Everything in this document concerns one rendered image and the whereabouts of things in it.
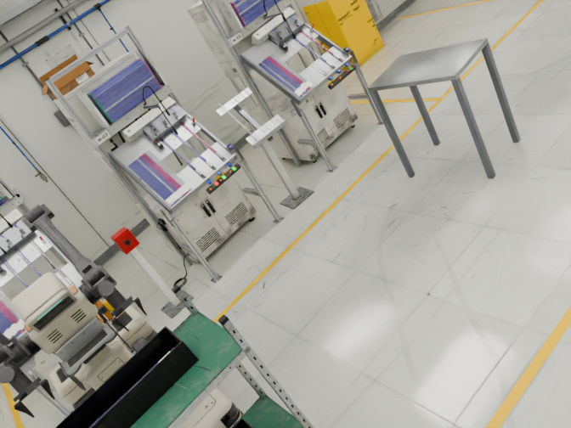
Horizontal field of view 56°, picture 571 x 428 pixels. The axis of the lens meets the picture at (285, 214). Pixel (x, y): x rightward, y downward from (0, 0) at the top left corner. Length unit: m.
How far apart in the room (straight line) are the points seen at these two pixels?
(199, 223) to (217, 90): 2.29
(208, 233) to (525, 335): 2.75
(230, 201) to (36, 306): 2.57
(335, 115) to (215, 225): 1.60
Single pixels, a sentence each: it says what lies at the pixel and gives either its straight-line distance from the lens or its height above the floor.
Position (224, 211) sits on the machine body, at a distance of 4.69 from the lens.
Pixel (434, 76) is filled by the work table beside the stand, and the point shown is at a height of 0.80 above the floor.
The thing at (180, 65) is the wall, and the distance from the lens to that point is 6.29.
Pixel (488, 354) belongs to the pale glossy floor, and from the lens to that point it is 2.84.
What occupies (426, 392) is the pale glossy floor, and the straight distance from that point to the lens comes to 2.80.
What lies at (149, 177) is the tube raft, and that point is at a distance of 4.28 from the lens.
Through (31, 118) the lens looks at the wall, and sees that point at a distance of 5.81.
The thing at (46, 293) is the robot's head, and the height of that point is 1.34.
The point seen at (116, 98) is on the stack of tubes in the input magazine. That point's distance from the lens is 4.43.
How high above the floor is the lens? 2.15
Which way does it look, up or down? 27 degrees down
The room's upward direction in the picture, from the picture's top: 32 degrees counter-clockwise
